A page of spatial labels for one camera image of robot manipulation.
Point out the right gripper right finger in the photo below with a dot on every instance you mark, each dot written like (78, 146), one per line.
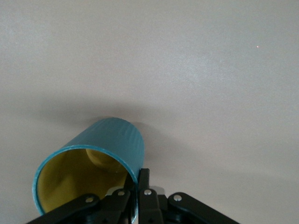
(149, 205)

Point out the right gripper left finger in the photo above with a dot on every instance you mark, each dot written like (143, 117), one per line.
(112, 210)

